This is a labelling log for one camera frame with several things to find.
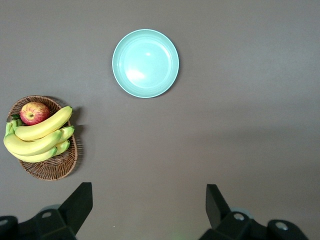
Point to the brown wicker basket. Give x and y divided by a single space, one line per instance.
50 170

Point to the yellow banana bunch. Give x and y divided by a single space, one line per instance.
30 147

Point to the mint green round plate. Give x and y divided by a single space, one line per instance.
146 62

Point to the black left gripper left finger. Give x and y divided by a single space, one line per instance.
75 207

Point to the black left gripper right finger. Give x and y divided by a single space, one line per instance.
217 210

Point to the red yellow apple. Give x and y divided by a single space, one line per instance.
35 113

